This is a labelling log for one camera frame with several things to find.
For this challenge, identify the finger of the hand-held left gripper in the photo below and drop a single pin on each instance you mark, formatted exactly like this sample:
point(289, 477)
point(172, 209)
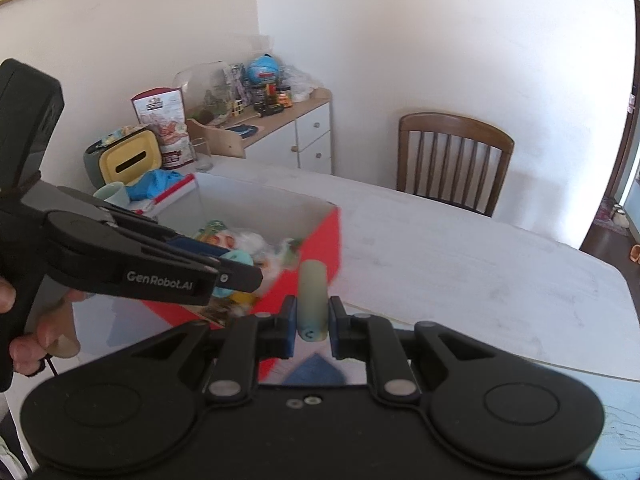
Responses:
point(200, 248)
point(240, 278)

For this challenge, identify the orange slippers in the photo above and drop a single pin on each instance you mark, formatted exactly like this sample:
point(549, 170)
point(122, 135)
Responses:
point(635, 252)

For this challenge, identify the yellow tissue box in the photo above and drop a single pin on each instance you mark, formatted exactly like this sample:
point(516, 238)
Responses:
point(130, 160)

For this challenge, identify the clear plastic bag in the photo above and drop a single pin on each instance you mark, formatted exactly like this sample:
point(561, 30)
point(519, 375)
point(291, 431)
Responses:
point(299, 82)

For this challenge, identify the clear drinking glass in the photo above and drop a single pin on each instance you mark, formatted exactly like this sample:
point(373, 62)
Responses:
point(201, 154)

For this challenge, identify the blue coaster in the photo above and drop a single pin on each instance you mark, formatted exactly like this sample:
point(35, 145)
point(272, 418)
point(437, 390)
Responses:
point(315, 371)

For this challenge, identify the white sideboard with wooden top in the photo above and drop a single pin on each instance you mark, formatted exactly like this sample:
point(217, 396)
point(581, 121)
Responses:
point(312, 135)

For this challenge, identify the patterned door rug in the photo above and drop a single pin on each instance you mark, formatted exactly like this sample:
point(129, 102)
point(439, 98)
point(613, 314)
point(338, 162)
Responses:
point(605, 220)

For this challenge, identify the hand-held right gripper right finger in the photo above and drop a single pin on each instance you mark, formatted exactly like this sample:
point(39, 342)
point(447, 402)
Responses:
point(336, 335)

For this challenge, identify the clear glass dome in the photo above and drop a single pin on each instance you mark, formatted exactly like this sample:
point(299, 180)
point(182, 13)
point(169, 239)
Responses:
point(207, 90)

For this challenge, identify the pale green mug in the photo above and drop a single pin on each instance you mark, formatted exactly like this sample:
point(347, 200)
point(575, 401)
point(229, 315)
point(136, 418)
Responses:
point(112, 193)

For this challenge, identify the person's left hand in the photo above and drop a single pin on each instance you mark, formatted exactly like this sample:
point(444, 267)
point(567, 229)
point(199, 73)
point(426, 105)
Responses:
point(55, 335)

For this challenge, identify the pale green tube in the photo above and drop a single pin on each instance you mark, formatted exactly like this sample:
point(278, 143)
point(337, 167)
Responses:
point(313, 300)

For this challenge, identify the blue globe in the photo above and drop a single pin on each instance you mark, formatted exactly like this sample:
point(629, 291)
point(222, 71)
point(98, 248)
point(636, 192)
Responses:
point(262, 70)

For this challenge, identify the grey-green bin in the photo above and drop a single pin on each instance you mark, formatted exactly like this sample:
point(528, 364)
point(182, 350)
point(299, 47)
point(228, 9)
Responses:
point(91, 160)

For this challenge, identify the red and white snack bag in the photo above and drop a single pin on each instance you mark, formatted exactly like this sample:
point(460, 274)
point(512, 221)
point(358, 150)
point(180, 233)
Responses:
point(162, 120)

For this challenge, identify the red cardboard box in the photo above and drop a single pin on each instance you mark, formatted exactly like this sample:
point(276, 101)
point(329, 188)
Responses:
point(325, 240)

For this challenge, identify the dark jar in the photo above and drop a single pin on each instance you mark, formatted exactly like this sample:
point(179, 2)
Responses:
point(258, 95)

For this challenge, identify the wooden slat-back chair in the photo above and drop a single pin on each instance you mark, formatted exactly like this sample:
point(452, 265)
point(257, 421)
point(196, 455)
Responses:
point(455, 160)

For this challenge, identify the beige slippers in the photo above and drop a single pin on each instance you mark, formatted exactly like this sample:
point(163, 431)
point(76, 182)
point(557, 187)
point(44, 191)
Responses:
point(619, 215)

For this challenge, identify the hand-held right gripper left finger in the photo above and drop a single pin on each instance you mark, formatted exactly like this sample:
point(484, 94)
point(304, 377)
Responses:
point(290, 330)

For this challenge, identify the teal toy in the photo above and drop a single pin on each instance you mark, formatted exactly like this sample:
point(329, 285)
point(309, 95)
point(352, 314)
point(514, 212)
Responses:
point(240, 257)

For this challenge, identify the wooden stand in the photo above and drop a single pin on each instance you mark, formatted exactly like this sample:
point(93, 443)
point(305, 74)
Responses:
point(225, 135)

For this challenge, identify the blue cloth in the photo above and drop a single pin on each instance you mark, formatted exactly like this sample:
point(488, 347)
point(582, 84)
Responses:
point(155, 182)

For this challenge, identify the printed table mat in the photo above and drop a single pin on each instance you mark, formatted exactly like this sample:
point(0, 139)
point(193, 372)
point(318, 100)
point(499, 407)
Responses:
point(620, 410)

